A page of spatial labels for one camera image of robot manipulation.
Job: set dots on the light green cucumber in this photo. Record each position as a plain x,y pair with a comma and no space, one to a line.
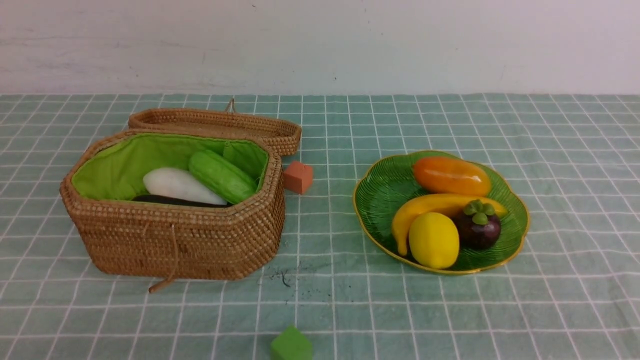
222,177

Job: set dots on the orange mango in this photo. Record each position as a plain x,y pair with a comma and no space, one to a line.
440,175

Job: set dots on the yellow lemon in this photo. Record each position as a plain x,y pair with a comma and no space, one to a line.
434,241

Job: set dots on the yellow banana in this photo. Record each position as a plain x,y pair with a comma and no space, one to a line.
448,204

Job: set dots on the white radish with green stem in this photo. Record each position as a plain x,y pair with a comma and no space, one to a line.
177,183

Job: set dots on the purple eggplant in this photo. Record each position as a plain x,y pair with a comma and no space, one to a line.
165,200

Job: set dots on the dark purple mangosteen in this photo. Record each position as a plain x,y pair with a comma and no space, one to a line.
478,225

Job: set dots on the orange-red cube block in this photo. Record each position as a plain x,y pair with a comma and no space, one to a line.
298,177

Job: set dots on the woven wicker basket lid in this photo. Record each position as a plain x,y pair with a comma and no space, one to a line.
282,136

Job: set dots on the green leaf-shaped glass plate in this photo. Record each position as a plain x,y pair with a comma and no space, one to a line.
390,183

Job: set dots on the green cube block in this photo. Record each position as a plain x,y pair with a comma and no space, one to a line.
291,344

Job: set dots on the woven wicker basket green lining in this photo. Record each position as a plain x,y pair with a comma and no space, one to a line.
169,241

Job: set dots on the green checkered tablecloth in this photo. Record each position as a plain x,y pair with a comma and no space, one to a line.
571,294

